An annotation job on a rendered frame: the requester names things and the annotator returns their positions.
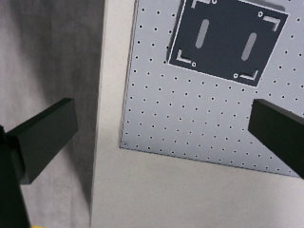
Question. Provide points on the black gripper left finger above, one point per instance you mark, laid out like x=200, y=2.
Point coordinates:
x=25, y=151

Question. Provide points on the grey flat base plate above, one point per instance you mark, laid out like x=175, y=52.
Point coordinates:
x=179, y=113

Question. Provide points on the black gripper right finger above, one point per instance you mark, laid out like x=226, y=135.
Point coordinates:
x=281, y=131

